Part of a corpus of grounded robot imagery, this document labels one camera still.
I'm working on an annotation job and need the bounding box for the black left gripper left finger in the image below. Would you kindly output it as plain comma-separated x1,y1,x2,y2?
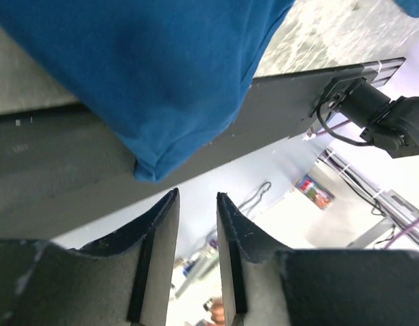
0,189,180,325

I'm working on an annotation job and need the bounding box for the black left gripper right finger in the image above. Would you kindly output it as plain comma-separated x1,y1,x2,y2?
217,193,419,326

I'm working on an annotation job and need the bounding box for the blue printed t-shirt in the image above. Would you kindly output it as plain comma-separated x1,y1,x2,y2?
0,0,419,186

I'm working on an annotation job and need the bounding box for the colourful box in background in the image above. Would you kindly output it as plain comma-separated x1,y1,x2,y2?
295,175,335,210

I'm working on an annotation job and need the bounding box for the grey background frame with cables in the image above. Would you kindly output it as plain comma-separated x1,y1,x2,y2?
318,149,419,248

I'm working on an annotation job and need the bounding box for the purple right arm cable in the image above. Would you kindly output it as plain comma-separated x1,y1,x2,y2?
302,120,352,142

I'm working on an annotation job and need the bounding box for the aluminium frame rail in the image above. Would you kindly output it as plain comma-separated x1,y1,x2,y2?
362,57,406,88

